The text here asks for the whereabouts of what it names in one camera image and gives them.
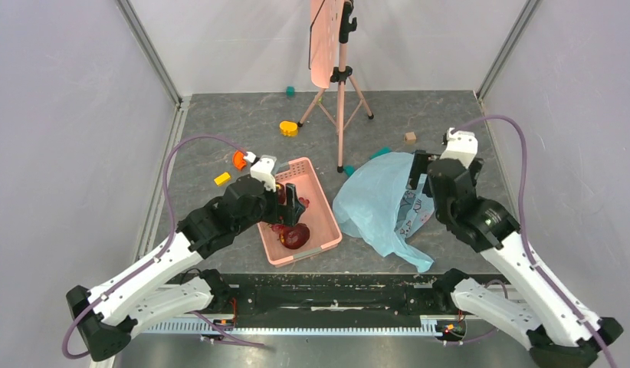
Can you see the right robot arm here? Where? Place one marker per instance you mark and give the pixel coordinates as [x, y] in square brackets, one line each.
[552, 325]

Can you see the teal wedge block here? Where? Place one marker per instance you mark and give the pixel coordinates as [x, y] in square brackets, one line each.
[349, 170]

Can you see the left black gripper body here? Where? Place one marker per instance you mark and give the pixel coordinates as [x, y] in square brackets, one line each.
[269, 211]

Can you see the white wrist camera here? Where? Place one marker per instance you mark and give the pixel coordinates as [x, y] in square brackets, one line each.
[460, 145]
[262, 169]

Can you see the small wooden cube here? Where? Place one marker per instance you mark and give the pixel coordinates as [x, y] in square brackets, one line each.
[410, 137]

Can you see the pink plastic basket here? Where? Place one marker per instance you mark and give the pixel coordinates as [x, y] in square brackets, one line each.
[325, 233]

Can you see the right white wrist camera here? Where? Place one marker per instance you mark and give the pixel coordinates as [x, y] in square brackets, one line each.
[460, 145]

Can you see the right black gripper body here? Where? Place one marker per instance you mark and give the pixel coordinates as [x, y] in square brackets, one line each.
[424, 165]

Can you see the red fake apple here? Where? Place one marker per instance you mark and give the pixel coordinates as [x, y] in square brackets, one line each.
[294, 237]

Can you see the yellow toy block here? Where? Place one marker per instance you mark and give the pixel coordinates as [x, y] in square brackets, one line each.
[289, 128]

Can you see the teal long block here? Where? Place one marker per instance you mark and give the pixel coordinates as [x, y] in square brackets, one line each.
[380, 152]

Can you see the pink tripod stand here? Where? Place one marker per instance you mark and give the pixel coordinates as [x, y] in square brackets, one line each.
[342, 75]

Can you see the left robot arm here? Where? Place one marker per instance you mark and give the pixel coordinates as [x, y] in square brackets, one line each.
[108, 316]

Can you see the orange curved toy block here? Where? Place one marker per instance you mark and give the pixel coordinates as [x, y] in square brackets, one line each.
[239, 160]

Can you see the small yellow block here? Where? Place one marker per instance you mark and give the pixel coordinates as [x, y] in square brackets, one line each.
[222, 179]

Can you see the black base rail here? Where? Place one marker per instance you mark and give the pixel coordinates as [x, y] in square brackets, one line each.
[332, 302]

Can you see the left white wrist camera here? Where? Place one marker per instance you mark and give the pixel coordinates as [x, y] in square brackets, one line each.
[262, 169]

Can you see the light blue plastic bag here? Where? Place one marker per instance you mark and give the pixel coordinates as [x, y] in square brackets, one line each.
[376, 205]

